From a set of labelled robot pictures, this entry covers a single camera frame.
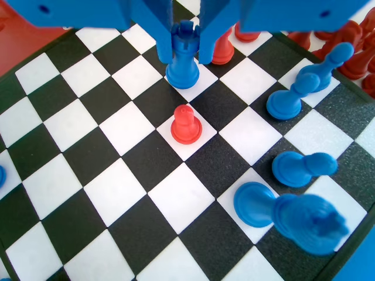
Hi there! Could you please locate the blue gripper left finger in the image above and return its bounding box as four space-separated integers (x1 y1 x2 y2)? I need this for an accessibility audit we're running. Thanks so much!
130 0 174 64

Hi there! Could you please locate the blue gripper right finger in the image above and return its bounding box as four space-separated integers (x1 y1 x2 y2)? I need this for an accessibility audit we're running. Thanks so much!
199 0 241 65

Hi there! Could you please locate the red chess rook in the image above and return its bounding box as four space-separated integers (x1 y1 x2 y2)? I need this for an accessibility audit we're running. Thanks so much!
313 19 364 61

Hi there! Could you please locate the blue tall piece back row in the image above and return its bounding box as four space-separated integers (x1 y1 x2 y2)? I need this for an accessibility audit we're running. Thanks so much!
233 181 351 257

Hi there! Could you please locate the black and white chessboard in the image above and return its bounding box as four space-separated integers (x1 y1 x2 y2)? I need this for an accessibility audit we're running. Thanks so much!
0 0 375 281

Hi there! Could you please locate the red base plate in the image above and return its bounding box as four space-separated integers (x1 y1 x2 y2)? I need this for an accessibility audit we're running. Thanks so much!
0 0 73 78

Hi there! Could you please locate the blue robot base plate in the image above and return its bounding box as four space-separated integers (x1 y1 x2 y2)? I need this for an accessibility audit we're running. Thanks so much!
330 239 375 281

